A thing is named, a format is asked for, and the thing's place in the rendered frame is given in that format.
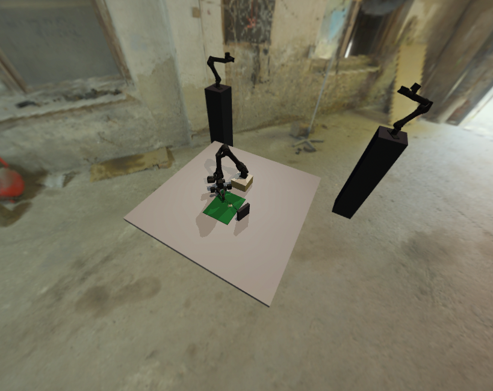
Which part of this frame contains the green circuit board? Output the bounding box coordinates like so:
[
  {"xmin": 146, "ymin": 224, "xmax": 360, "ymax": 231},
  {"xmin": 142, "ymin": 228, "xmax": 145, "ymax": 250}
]
[{"xmin": 203, "ymin": 191, "xmax": 246, "ymax": 225}]

